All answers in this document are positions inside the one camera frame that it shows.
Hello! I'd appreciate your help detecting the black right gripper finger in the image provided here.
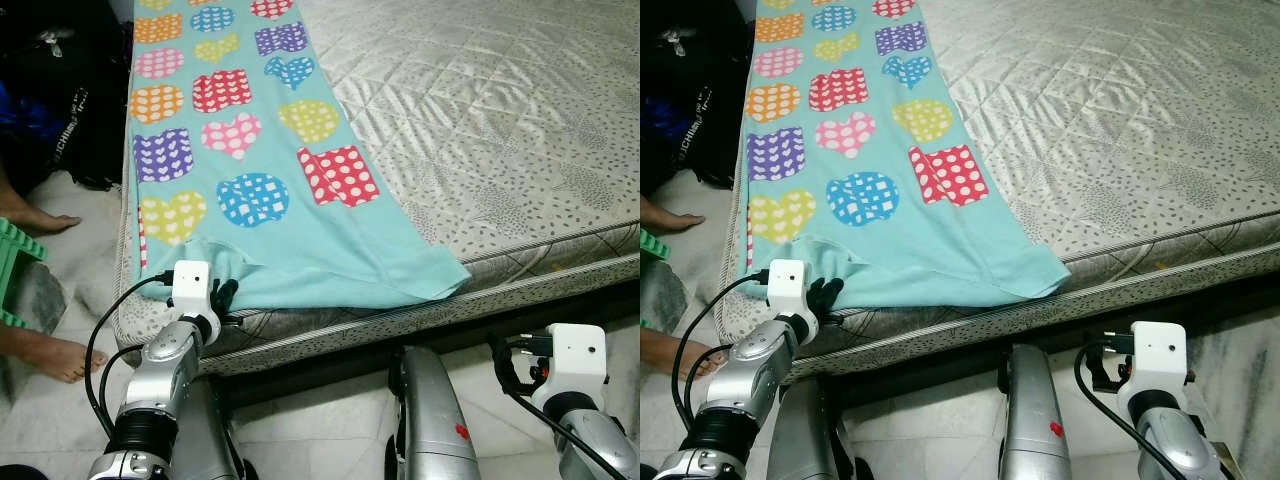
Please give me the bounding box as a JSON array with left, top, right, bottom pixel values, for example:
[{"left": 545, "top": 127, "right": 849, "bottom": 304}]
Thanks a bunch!
[{"left": 486, "top": 330, "right": 525, "bottom": 398}]

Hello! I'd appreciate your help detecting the teal blanket with colourful shapes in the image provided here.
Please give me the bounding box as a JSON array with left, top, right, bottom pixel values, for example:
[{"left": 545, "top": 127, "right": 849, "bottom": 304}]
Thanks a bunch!
[
  {"left": 741, "top": 0, "right": 1073, "bottom": 310},
  {"left": 128, "top": 0, "right": 472, "bottom": 312}
]

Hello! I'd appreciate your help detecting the silver robot right leg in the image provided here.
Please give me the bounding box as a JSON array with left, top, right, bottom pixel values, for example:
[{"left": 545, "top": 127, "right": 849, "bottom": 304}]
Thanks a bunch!
[
  {"left": 386, "top": 344, "right": 483, "bottom": 480},
  {"left": 998, "top": 342, "right": 1075, "bottom": 480}
]

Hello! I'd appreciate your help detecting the silver robot leg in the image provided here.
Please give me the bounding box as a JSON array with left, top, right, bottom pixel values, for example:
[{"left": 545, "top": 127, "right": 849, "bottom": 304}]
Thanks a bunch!
[
  {"left": 178, "top": 376, "right": 249, "bottom": 480},
  {"left": 998, "top": 342, "right": 1075, "bottom": 480},
  {"left": 768, "top": 376, "right": 854, "bottom": 480},
  {"left": 386, "top": 344, "right": 483, "bottom": 480}
]

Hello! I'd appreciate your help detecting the silver robot left leg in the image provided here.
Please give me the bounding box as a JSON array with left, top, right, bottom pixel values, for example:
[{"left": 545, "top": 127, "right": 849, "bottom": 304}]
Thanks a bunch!
[
  {"left": 768, "top": 376, "right": 854, "bottom": 480},
  {"left": 178, "top": 376, "right": 249, "bottom": 480}
]

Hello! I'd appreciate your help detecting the seated person in black shorts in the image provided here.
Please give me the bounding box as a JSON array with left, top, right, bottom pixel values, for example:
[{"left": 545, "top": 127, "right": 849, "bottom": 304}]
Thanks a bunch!
[
  {"left": 0, "top": 165, "right": 110, "bottom": 385},
  {"left": 640, "top": 193, "right": 730, "bottom": 381}
]

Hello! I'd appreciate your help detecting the green plastic stool stack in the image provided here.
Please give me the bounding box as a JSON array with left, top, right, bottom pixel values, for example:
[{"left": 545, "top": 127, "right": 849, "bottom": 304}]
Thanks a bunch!
[
  {"left": 640, "top": 227, "right": 670, "bottom": 331},
  {"left": 0, "top": 217, "right": 48, "bottom": 330}
]

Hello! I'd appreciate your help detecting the black bag with white lettering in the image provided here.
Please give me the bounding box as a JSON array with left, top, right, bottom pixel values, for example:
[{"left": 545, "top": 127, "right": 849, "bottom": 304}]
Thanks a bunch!
[
  {"left": 28, "top": 18, "right": 137, "bottom": 193},
  {"left": 650, "top": 18, "right": 757, "bottom": 191}
]

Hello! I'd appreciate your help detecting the blue bag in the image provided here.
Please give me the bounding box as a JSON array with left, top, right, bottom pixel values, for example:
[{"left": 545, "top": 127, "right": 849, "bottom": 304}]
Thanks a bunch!
[
  {"left": 0, "top": 84, "right": 63, "bottom": 143},
  {"left": 640, "top": 94, "right": 693, "bottom": 143}
]

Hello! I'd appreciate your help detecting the white quilted mattress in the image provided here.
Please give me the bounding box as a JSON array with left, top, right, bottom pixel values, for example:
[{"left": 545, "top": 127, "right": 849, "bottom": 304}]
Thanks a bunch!
[
  {"left": 716, "top": 0, "right": 1280, "bottom": 381},
  {"left": 110, "top": 0, "right": 641, "bottom": 381}
]

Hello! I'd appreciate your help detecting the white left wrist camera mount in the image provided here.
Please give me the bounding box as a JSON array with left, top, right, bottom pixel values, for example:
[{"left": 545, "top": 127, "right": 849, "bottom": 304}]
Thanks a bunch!
[
  {"left": 766, "top": 258, "right": 821, "bottom": 321},
  {"left": 168, "top": 259, "right": 218, "bottom": 323}
]

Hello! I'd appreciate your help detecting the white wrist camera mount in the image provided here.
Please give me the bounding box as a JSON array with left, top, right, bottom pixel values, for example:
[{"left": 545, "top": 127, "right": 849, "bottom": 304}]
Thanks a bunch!
[
  {"left": 766, "top": 258, "right": 821, "bottom": 321},
  {"left": 529, "top": 322, "right": 611, "bottom": 413},
  {"left": 168, "top": 259, "right": 218, "bottom": 323},
  {"left": 1116, "top": 320, "right": 1195, "bottom": 413}
]

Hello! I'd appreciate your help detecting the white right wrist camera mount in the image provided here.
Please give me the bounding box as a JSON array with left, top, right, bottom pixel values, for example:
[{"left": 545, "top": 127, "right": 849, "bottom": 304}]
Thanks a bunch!
[
  {"left": 1116, "top": 320, "right": 1195, "bottom": 413},
  {"left": 529, "top": 322, "right": 611, "bottom": 413}
]

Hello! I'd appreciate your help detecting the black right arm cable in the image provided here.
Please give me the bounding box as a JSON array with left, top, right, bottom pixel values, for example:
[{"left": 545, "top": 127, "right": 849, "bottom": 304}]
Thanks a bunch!
[
  {"left": 1073, "top": 338, "right": 1193, "bottom": 480},
  {"left": 498, "top": 338, "right": 629, "bottom": 480}
]

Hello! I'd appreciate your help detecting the black bed frame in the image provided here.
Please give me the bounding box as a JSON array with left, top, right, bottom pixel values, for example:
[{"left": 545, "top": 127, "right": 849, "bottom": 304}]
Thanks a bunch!
[
  {"left": 820, "top": 275, "right": 1280, "bottom": 409},
  {"left": 212, "top": 278, "right": 641, "bottom": 413}
]

